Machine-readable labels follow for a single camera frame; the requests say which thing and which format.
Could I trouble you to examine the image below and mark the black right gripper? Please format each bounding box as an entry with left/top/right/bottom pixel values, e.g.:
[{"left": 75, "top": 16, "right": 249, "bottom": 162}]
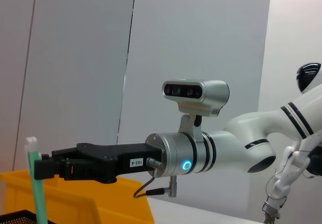
[{"left": 34, "top": 142, "right": 165, "bottom": 184}]

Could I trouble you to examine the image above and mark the green utility knife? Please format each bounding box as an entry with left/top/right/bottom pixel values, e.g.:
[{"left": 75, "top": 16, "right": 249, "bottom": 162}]
[{"left": 24, "top": 136, "right": 49, "bottom": 224}]

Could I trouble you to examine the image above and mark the black mesh pen holder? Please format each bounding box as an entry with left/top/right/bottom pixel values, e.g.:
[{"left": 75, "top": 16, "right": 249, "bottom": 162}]
[{"left": 0, "top": 209, "right": 61, "bottom": 224}]

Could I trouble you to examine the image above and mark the yellow plastic bin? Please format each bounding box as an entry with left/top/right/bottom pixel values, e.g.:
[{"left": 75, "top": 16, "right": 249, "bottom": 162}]
[{"left": 0, "top": 169, "right": 155, "bottom": 224}]

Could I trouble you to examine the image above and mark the white black robot torso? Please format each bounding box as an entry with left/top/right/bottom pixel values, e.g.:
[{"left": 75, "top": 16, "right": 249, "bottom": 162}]
[{"left": 304, "top": 138, "right": 322, "bottom": 178}]

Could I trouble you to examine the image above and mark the white black robot head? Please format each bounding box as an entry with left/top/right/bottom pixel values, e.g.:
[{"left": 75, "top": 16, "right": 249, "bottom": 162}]
[{"left": 296, "top": 62, "right": 322, "bottom": 94}]

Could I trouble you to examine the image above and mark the right arm connector with cable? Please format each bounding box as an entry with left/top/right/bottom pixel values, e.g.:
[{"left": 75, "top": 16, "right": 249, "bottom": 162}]
[{"left": 133, "top": 157, "right": 179, "bottom": 199}]

